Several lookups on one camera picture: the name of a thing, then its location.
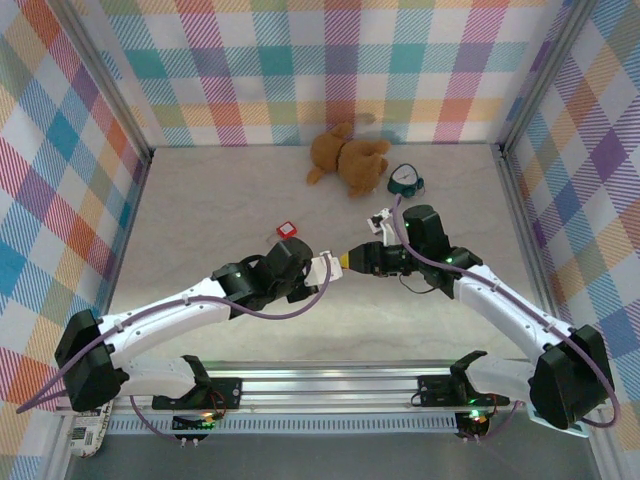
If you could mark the aluminium corner post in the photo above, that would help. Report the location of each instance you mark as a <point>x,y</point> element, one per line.
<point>107,85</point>
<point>547,75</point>

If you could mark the aluminium side rail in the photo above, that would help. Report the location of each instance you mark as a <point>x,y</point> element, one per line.
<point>520,210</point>

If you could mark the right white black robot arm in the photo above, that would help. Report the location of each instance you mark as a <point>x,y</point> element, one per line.
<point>500,305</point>

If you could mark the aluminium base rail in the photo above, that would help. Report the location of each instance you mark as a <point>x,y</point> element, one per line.
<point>325,387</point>

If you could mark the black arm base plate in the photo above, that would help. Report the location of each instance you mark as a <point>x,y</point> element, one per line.
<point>230,392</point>
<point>435,390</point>

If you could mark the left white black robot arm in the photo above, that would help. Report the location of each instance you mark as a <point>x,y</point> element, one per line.
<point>165,310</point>

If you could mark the circuit board with LED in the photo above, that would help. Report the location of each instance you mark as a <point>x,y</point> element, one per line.
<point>195,424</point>
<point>474,422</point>

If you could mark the brown teddy bear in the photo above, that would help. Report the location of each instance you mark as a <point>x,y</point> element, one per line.
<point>350,160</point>

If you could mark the teal alarm clock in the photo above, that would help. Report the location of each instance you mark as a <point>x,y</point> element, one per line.
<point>404,177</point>

